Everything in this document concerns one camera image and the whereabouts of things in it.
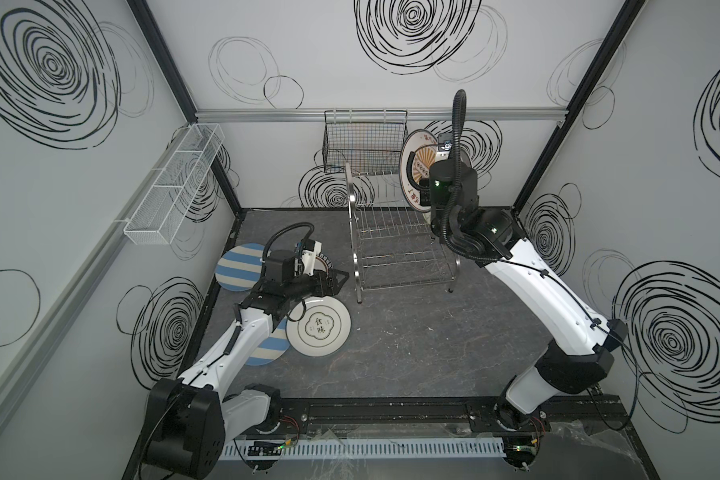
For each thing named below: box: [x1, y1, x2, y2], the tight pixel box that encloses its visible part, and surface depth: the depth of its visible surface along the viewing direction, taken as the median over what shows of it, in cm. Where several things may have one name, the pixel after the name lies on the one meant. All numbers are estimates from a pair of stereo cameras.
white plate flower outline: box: [286, 295, 352, 357], surface depth 90 cm
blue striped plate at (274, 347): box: [246, 318, 290, 366], surface depth 85 cm
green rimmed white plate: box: [314, 252, 333, 275], surface depth 104 cm
